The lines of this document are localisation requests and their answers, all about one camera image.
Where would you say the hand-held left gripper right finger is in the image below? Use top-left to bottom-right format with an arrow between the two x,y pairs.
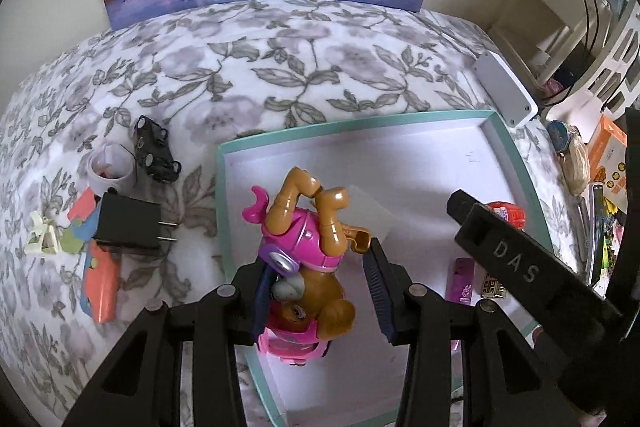
362,237 -> 576,427

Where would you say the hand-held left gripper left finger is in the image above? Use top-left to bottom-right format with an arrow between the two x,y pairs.
62,252 -> 278,427

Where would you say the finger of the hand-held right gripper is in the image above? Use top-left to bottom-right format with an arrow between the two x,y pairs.
446,189 -> 484,242
606,108 -> 640,313

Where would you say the red bottle with white cap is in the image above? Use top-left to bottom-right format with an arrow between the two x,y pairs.
484,201 -> 528,228

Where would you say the purple lighter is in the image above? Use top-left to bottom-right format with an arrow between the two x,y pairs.
451,258 -> 475,305

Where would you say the teal and white tray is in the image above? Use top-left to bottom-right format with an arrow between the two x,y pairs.
216,109 -> 556,427

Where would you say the pink and tan puppy toy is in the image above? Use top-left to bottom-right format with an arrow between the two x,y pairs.
242,166 -> 373,364

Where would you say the black plug adapter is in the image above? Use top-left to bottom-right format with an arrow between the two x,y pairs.
94,192 -> 178,250

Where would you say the orange and blue toy knife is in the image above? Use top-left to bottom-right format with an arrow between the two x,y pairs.
80,239 -> 122,325

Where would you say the black toy car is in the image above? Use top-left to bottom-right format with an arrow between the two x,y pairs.
134,115 -> 182,182

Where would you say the pink blue green toy knife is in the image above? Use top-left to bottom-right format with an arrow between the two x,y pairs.
59,187 -> 103,255

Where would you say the cream hair claw clip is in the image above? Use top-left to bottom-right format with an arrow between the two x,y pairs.
25,211 -> 61,256

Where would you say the orange box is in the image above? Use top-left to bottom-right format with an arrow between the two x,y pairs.
587,116 -> 628,202

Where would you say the beige plastic bag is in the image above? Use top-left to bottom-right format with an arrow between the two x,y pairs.
565,139 -> 592,195

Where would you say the blue round object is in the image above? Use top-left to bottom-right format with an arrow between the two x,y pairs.
547,121 -> 581,154

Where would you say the white rectangular remote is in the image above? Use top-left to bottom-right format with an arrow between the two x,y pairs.
474,52 -> 539,128

